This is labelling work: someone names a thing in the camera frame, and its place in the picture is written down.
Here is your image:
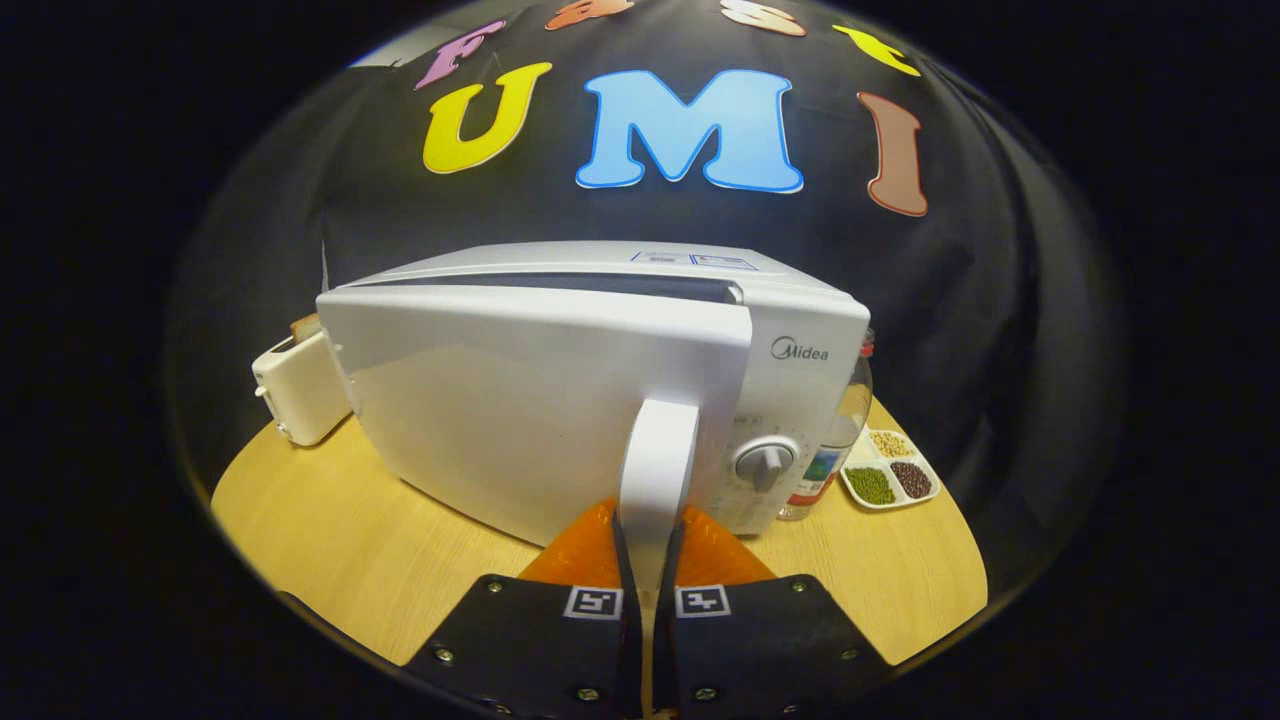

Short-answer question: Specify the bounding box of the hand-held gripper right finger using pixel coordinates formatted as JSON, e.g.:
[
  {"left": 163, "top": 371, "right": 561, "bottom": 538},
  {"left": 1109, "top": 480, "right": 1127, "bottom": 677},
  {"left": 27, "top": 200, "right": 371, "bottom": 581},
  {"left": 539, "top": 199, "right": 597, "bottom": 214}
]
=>
[{"left": 652, "top": 503, "right": 896, "bottom": 720}]

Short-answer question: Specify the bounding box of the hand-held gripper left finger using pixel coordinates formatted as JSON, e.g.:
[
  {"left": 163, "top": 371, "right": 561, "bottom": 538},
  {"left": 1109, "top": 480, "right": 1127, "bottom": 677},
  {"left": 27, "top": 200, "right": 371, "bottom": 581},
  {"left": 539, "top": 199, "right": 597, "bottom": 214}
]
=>
[{"left": 400, "top": 498, "right": 641, "bottom": 720}]

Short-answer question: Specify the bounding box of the white microwave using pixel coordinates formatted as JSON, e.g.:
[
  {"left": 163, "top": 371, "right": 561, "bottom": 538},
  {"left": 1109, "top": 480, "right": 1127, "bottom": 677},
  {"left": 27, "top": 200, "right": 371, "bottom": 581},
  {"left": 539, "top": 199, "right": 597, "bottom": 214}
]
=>
[{"left": 316, "top": 240, "right": 872, "bottom": 591}]

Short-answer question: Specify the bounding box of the clear plastic bottle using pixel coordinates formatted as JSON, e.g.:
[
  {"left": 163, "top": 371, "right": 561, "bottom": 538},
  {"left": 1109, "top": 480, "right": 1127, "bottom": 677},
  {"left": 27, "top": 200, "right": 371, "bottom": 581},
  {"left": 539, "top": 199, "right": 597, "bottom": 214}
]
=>
[{"left": 778, "top": 328, "right": 877, "bottom": 523}]

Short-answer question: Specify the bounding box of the white divided bean dish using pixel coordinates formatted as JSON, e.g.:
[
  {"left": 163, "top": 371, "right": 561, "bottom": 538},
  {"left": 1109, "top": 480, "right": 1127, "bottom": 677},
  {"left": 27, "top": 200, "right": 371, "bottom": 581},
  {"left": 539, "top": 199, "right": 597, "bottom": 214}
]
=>
[{"left": 838, "top": 428, "right": 941, "bottom": 511}]

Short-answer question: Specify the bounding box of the cream toaster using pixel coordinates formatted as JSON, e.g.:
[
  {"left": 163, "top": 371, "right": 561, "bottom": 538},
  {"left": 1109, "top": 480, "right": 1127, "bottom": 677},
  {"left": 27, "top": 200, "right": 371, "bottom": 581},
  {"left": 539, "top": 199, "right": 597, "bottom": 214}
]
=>
[{"left": 251, "top": 315, "right": 353, "bottom": 448}]

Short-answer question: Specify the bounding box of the black backdrop cloth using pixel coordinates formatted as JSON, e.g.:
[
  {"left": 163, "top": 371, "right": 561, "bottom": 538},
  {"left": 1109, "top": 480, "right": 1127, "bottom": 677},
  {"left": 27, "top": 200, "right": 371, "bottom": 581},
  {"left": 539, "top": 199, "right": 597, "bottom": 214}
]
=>
[{"left": 165, "top": 0, "right": 1126, "bottom": 601}]

